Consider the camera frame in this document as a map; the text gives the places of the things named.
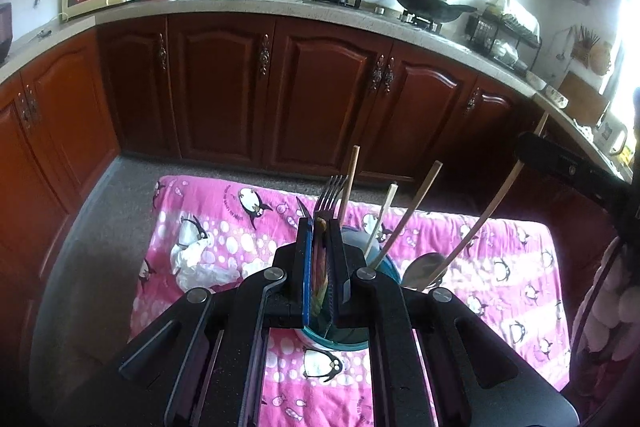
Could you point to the pink penguin printed blanket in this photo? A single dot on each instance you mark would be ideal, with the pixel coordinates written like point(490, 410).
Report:
point(225, 257)

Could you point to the wall utensil holder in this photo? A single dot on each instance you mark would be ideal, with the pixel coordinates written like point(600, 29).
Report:
point(586, 44)

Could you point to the dark wooden base cabinets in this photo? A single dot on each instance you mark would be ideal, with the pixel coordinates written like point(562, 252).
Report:
point(215, 92)

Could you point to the metal spoon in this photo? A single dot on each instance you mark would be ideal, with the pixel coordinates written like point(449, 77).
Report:
point(420, 269)

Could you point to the black dish rack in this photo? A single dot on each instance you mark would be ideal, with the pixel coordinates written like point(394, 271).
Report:
point(505, 32)

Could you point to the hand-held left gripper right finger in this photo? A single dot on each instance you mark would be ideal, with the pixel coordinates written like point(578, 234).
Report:
point(337, 267)

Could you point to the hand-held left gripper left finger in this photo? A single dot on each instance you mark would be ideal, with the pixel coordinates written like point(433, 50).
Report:
point(306, 272)

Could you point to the patterned white bowl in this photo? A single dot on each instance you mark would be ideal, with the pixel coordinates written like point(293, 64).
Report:
point(556, 98)

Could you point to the wooden cutting board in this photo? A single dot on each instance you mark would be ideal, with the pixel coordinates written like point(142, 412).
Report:
point(582, 99)

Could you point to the black wok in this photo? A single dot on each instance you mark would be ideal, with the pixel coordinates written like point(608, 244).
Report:
point(425, 4)

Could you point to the metal fork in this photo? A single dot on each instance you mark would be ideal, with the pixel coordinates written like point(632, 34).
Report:
point(330, 199)

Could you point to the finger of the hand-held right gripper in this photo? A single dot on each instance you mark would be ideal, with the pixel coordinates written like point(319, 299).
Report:
point(565, 164)

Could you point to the blue cup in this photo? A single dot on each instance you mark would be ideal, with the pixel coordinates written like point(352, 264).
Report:
point(357, 239)

